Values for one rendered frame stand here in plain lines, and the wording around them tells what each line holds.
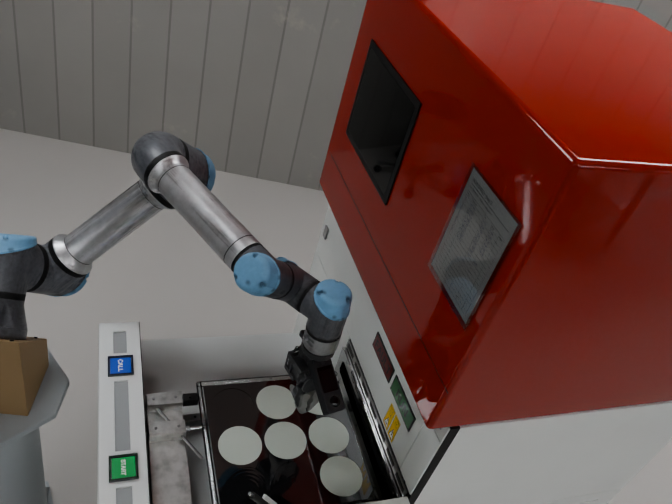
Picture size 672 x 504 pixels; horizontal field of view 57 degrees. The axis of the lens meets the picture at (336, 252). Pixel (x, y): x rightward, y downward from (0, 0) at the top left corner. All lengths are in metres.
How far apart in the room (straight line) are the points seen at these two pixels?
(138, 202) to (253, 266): 0.45
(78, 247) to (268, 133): 2.38
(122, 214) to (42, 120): 2.64
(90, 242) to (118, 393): 0.35
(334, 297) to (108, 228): 0.59
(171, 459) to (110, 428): 0.16
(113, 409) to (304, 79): 2.54
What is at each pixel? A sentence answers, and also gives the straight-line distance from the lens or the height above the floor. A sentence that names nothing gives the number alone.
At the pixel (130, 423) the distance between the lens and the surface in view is 1.43.
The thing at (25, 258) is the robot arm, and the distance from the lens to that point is 1.51.
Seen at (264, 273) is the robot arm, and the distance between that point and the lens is 1.09.
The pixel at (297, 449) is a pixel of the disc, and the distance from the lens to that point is 1.50.
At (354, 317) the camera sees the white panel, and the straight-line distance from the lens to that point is 1.62.
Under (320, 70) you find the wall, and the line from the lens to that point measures 3.60.
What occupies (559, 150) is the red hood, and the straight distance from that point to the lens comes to 0.88.
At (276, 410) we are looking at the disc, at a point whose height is 0.90.
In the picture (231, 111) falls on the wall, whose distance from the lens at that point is 3.74.
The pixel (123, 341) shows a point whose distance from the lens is 1.58.
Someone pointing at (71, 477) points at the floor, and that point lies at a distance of 2.49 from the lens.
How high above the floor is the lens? 2.14
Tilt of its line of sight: 38 degrees down
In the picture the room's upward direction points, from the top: 17 degrees clockwise
